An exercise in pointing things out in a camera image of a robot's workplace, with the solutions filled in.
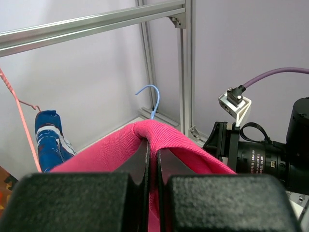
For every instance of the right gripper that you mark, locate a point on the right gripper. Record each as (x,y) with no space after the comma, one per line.
(223,144)

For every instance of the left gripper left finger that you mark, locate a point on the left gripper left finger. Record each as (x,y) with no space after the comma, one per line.
(83,202)

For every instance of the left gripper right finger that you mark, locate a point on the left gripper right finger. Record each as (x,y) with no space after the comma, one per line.
(191,202)

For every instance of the pink trousers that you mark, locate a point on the pink trousers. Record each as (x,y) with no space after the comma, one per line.
(112,151)

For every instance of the blue white patterned trousers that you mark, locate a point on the blue white patterned trousers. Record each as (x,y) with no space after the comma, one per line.
(53,148)

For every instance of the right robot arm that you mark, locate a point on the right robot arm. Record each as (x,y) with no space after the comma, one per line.
(249,149)

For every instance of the orange brown camouflage trousers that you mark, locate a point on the orange brown camouflage trousers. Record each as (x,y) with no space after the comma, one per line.
(7,183)

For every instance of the right aluminium frame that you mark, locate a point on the right aluminium frame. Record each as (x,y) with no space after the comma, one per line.
(186,63)

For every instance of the aluminium hanging rail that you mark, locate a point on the aluminium hanging rail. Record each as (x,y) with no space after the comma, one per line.
(22,40)

